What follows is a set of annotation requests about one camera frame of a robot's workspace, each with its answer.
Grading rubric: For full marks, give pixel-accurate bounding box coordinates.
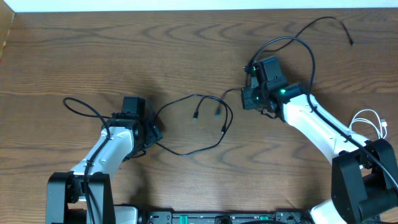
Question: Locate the black usb cable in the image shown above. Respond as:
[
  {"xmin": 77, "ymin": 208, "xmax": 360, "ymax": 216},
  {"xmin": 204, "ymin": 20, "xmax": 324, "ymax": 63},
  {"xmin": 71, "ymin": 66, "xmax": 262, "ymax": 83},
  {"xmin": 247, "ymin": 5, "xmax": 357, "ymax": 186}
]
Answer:
[
  {"xmin": 214, "ymin": 16, "xmax": 355, "ymax": 121},
  {"xmin": 149, "ymin": 93, "xmax": 234, "ymax": 157}
]

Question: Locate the white usb cable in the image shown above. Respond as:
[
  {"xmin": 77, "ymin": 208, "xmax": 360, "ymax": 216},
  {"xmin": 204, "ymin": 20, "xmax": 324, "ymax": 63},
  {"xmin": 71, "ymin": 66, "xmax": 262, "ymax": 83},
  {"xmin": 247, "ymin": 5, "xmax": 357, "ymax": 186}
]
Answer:
[{"xmin": 348, "ymin": 109, "xmax": 389, "ymax": 141}]

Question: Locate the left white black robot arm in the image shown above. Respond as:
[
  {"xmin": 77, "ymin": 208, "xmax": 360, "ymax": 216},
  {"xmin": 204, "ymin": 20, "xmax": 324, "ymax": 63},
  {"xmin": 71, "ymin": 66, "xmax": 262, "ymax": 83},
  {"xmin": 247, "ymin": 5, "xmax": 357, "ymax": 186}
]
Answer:
[{"xmin": 45, "ymin": 119, "xmax": 162, "ymax": 223}]

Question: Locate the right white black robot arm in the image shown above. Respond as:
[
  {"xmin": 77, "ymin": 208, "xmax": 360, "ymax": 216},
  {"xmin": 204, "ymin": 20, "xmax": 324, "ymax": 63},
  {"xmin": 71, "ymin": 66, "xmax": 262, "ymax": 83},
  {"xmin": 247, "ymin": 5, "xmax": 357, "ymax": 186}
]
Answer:
[{"xmin": 241, "ymin": 83, "xmax": 397, "ymax": 223}]

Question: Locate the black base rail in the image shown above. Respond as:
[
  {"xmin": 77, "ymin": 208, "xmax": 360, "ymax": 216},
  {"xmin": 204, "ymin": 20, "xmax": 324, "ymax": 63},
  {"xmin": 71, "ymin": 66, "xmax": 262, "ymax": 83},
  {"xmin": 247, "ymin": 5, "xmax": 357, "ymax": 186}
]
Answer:
[{"xmin": 113, "ymin": 203, "xmax": 382, "ymax": 224}]

